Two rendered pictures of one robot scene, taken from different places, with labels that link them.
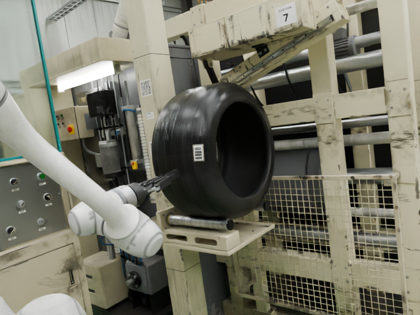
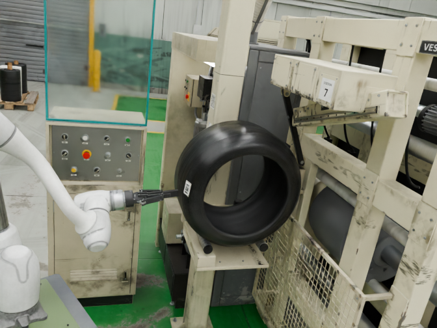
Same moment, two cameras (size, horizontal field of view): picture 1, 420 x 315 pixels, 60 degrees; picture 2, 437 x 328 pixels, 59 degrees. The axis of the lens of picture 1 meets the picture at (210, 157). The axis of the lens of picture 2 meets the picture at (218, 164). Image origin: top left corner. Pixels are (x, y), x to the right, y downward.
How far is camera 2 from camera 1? 1.02 m
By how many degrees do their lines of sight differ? 34
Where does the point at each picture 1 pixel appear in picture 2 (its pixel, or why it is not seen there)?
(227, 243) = (198, 261)
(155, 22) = (235, 45)
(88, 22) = not seen: outside the picture
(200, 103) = (209, 148)
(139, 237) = (86, 238)
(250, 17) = (307, 73)
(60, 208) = (136, 166)
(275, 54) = (330, 115)
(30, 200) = (116, 154)
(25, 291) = not seen: hidden behind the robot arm
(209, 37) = (283, 71)
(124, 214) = (80, 220)
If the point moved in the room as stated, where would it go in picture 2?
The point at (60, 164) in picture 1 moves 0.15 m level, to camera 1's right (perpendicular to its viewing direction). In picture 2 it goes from (45, 179) to (71, 192)
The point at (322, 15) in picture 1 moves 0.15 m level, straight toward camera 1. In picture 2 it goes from (372, 101) to (347, 101)
